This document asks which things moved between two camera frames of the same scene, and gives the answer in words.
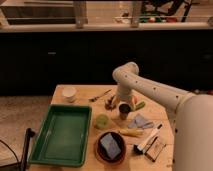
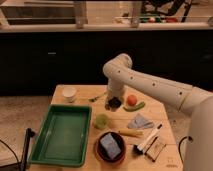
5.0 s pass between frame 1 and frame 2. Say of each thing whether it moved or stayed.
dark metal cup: moved
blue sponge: stayed
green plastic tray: stayed
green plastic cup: stayed
